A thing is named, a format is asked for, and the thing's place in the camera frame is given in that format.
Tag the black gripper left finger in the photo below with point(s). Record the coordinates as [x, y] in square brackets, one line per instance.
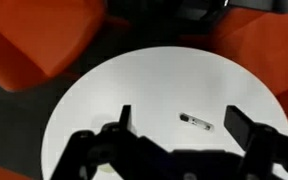
[125, 116]

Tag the white marker with black cap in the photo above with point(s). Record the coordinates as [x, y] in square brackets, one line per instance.
[196, 122]

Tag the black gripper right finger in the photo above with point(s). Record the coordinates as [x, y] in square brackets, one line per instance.
[237, 126]

